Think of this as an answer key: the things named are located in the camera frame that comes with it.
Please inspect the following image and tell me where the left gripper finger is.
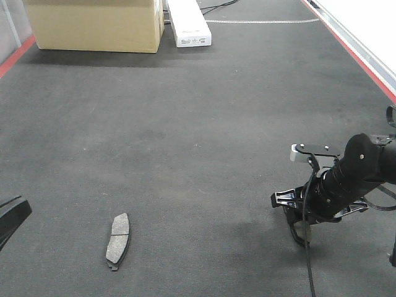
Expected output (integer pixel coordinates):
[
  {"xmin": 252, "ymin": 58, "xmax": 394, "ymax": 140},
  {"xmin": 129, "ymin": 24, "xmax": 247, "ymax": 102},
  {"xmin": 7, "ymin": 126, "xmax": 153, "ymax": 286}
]
[{"xmin": 1, "ymin": 196, "xmax": 32, "ymax": 249}]

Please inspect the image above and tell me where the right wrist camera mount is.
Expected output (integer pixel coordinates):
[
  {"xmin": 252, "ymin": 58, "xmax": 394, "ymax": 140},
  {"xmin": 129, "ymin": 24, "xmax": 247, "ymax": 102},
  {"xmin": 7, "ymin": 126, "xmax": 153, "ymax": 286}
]
[{"xmin": 290, "ymin": 144, "xmax": 341, "ymax": 170}]

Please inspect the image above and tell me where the long white box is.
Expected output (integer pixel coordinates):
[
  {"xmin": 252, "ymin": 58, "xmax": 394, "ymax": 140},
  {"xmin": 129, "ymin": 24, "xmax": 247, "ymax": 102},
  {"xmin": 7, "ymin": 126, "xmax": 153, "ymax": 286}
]
[{"xmin": 166, "ymin": 0, "xmax": 212, "ymax": 48}]

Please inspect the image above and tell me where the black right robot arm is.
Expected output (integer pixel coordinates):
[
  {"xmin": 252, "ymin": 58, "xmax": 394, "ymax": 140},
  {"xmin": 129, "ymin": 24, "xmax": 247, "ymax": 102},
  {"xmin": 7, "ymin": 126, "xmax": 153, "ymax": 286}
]
[{"xmin": 271, "ymin": 134, "xmax": 395, "ymax": 246}]

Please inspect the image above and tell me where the brown cardboard box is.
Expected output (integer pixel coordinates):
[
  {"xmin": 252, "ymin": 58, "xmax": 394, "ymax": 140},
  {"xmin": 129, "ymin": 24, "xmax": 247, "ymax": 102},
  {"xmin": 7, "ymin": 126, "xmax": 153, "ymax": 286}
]
[{"xmin": 24, "ymin": 1, "xmax": 164, "ymax": 53}]

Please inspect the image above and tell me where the black floor cable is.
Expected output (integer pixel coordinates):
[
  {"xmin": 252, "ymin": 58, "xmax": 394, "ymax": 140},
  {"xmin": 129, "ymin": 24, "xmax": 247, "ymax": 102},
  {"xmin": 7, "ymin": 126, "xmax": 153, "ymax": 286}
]
[{"xmin": 199, "ymin": 0, "xmax": 241, "ymax": 16}]

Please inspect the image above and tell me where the grey brake pad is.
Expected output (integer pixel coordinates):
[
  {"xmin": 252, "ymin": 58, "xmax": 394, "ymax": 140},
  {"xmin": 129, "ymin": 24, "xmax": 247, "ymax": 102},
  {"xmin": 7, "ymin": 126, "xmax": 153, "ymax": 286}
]
[
  {"xmin": 105, "ymin": 213, "xmax": 131, "ymax": 272},
  {"xmin": 293, "ymin": 221, "xmax": 312, "ymax": 246}
]

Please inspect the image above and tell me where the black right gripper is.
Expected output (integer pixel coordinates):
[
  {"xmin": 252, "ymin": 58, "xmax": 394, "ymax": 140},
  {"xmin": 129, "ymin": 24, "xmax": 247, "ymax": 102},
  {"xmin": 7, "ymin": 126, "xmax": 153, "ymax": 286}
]
[{"xmin": 270, "ymin": 169, "xmax": 368, "ymax": 247}]

